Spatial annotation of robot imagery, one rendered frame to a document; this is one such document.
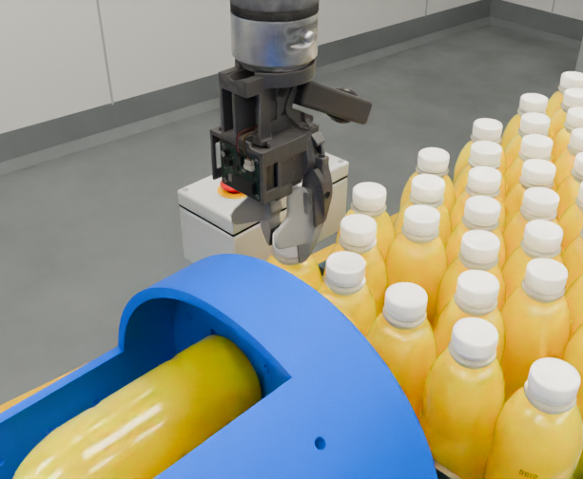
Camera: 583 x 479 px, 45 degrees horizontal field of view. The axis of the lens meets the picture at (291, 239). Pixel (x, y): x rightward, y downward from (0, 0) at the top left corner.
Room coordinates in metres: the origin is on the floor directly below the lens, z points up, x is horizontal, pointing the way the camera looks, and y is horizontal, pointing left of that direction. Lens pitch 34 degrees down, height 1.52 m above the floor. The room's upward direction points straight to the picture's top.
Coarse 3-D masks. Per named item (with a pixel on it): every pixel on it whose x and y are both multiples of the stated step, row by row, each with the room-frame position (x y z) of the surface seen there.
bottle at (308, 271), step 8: (272, 248) 0.62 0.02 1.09; (272, 256) 0.63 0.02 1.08; (280, 256) 0.61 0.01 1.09; (280, 264) 0.61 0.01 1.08; (288, 264) 0.61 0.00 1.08; (296, 264) 0.61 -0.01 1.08; (304, 264) 0.61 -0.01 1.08; (312, 264) 0.61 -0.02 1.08; (296, 272) 0.60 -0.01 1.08; (304, 272) 0.60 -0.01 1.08; (312, 272) 0.61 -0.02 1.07; (320, 272) 0.62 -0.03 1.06; (304, 280) 0.60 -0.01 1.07; (312, 280) 0.60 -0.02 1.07; (320, 280) 0.61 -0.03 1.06
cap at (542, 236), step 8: (528, 224) 0.64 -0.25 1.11; (536, 224) 0.64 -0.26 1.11; (544, 224) 0.64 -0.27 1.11; (552, 224) 0.64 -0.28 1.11; (528, 232) 0.63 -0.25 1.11; (536, 232) 0.62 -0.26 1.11; (544, 232) 0.62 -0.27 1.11; (552, 232) 0.62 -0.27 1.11; (560, 232) 0.62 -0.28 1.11; (528, 240) 0.62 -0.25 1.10; (536, 240) 0.62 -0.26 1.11; (544, 240) 0.61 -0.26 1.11; (552, 240) 0.61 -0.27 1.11; (560, 240) 0.62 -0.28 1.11; (536, 248) 0.62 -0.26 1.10; (544, 248) 0.61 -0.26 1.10; (552, 248) 0.61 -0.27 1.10
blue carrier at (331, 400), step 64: (128, 320) 0.43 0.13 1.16; (192, 320) 0.46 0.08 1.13; (256, 320) 0.34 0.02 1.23; (320, 320) 0.34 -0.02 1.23; (64, 384) 0.40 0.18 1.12; (320, 384) 0.30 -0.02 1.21; (384, 384) 0.32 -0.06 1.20; (0, 448) 0.36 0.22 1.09; (256, 448) 0.26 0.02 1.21; (320, 448) 0.27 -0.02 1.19; (384, 448) 0.28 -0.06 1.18
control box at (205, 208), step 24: (336, 168) 0.79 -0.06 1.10; (192, 192) 0.73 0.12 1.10; (216, 192) 0.73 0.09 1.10; (336, 192) 0.79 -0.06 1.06; (192, 216) 0.72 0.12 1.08; (216, 216) 0.68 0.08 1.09; (336, 216) 0.79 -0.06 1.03; (192, 240) 0.72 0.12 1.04; (216, 240) 0.69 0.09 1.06; (240, 240) 0.67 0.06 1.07; (264, 240) 0.70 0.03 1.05
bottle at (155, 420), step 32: (192, 352) 0.40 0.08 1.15; (224, 352) 0.40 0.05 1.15; (128, 384) 0.37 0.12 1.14; (160, 384) 0.37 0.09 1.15; (192, 384) 0.37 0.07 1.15; (224, 384) 0.38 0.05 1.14; (256, 384) 0.39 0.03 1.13; (96, 416) 0.34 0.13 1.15; (128, 416) 0.34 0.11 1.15; (160, 416) 0.34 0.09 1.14; (192, 416) 0.35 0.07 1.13; (224, 416) 0.37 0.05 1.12; (64, 448) 0.31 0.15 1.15; (96, 448) 0.31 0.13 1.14; (128, 448) 0.32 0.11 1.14; (160, 448) 0.33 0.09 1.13; (192, 448) 0.34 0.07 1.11
